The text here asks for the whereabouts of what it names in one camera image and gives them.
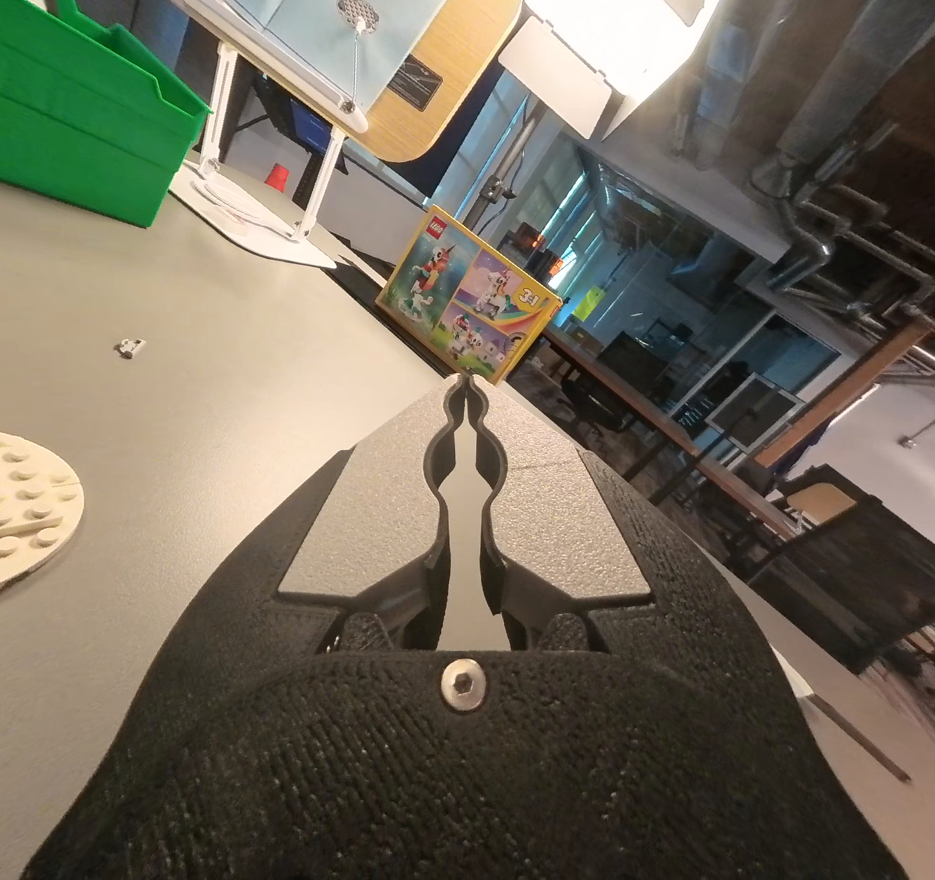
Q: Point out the green plastic bin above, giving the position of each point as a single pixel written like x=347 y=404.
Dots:
x=80 y=128

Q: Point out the small white toy brick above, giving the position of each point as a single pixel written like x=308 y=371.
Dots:
x=131 y=347

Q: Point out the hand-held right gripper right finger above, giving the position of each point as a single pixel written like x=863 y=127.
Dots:
x=570 y=522

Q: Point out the open light blue instruction booklet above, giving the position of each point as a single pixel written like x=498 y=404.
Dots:
x=329 y=11

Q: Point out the white toy brick plate assembly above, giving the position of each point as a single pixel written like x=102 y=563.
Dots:
x=29 y=500

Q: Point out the black mesh office chair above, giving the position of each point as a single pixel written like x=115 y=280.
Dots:
x=840 y=559

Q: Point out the wooden book stand white frame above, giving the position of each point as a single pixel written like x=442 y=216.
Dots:
x=453 y=77

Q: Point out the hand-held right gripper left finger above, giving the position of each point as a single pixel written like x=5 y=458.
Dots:
x=358 y=522

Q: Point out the yellow toy set box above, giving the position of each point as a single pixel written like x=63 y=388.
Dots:
x=467 y=296

